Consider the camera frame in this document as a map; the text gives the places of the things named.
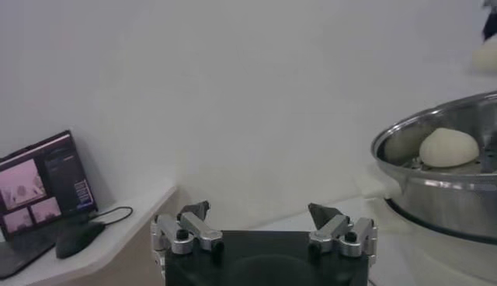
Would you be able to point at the black computer mouse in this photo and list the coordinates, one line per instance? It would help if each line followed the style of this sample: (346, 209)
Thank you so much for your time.
(77, 239)

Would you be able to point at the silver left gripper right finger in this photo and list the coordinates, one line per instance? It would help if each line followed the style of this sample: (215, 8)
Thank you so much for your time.
(330, 231)

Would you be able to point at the white side desk with mouse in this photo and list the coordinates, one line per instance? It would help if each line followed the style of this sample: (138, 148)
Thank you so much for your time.
(132, 225)

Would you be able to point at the white steamed baozi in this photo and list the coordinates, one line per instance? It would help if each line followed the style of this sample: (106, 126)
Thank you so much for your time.
(448, 149)
(487, 56)

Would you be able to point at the cream electric cooking pot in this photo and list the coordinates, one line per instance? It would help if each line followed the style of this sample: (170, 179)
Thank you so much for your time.
(419, 256)

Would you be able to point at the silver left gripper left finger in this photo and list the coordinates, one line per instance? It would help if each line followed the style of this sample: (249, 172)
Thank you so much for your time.
(202, 233)

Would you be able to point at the black laptop with pink screen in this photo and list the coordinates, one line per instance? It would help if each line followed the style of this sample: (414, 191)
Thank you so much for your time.
(42, 182)

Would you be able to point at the stainless steel steamer basket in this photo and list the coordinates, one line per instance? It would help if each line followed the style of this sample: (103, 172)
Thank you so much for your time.
(446, 206)

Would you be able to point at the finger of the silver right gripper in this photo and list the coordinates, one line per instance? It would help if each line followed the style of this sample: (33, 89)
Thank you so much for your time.
(491, 23)

